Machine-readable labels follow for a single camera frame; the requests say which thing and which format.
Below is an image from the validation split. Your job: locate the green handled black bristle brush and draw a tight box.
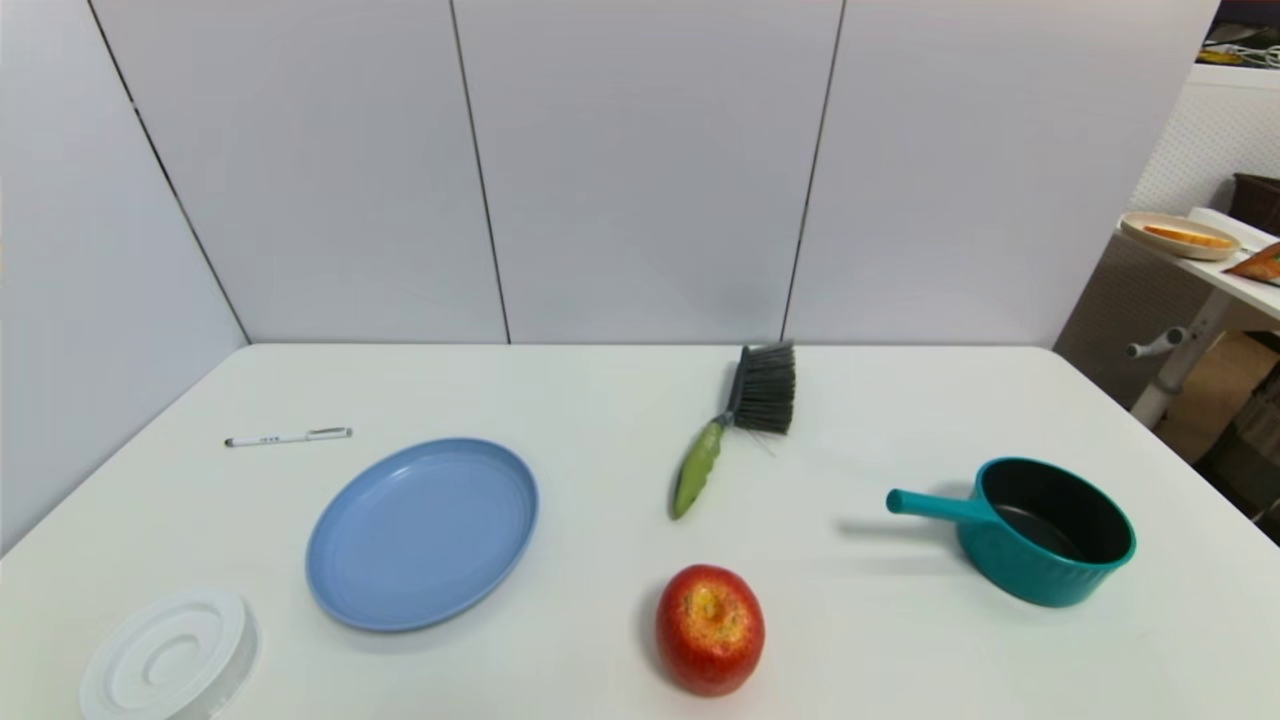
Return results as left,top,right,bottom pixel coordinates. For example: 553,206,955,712
671,342,798,521

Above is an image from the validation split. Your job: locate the red apple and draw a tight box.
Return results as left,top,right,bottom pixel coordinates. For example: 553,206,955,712
655,563,767,698

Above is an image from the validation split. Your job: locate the blue round plate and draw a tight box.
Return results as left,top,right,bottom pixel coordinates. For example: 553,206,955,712
305,437,540,633

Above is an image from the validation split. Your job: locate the white pen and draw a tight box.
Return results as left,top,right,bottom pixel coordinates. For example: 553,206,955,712
224,427,354,448

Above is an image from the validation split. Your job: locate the beige shallow dish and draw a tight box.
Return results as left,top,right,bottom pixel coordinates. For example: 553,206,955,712
1120,211,1244,262

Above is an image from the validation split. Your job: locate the white round plastic lid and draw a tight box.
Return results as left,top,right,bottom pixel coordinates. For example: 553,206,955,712
78,587,261,720

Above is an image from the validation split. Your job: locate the orange bread slice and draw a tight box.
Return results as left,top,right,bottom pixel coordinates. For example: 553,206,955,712
1143,224,1237,250

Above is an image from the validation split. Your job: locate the brown cardboard box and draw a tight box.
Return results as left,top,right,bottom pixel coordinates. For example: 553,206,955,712
1158,332,1280,463

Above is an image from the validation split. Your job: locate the white side desk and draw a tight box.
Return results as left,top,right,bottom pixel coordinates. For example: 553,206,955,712
1118,206,1280,429

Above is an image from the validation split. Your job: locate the orange snack bag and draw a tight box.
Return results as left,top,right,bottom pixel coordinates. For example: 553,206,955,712
1222,241,1280,287

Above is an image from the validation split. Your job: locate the dark brown box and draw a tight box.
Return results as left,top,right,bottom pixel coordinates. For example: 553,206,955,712
1228,172,1280,236

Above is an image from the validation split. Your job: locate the teal saucepan with handle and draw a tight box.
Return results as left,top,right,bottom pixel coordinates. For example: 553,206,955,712
886,457,1138,609

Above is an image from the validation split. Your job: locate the white cable bundle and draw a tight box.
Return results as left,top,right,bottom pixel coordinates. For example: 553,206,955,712
1203,40,1280,67

